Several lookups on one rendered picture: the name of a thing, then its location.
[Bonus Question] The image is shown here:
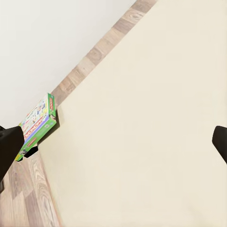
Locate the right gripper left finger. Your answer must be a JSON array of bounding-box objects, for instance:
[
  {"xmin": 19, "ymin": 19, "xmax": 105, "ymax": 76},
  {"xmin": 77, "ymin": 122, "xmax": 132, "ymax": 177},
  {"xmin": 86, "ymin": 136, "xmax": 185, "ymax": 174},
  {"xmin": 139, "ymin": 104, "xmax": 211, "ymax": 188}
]
[{"xmin": 0, "ymin": 126, "xmax": 25, "ymax": 182}]

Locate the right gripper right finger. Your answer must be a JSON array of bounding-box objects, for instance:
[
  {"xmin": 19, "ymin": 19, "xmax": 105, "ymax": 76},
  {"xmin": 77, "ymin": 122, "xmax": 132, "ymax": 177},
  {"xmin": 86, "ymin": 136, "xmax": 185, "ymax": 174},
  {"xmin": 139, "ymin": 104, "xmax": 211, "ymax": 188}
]
[{"xmin": 212, "ymin": 126, "xmax": 227, "ymax": 164}]

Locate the board game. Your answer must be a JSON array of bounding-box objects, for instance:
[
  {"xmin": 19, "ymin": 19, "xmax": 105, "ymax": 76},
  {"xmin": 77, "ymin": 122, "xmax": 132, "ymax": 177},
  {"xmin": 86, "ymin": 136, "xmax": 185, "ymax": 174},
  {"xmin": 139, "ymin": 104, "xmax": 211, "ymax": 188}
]
[{"xmin": 15, "ymin": 93, "xmax": 56, "ymax": 161}]

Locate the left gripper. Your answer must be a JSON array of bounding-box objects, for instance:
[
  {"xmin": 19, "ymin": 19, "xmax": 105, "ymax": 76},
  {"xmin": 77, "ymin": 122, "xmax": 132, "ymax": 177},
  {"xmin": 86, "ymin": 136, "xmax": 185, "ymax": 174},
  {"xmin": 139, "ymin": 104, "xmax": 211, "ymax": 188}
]
[{"xmin": 24, "ymin": 145, "xmax": 38, "ymax": 158}]

